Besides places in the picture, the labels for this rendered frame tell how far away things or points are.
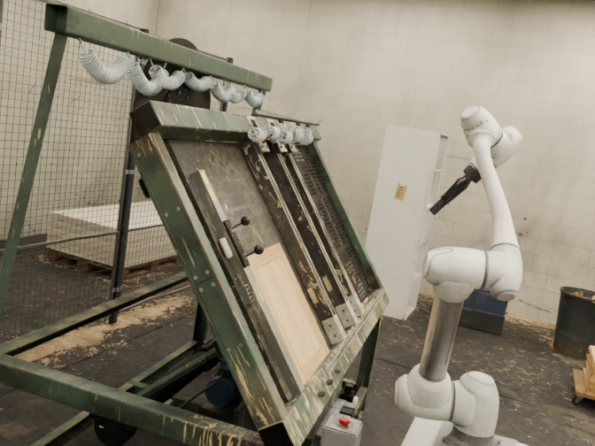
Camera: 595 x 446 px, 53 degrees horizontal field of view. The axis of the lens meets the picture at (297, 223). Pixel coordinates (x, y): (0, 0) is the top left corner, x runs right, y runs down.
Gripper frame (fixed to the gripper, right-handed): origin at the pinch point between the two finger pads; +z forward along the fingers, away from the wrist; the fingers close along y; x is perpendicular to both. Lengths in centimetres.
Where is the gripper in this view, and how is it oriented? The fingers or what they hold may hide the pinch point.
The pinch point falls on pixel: (437, 206)
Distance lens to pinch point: 245.2
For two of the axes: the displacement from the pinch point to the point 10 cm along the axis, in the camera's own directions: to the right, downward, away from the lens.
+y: -3.9, -1.3, -9.1
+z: -6.9, 6.9, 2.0
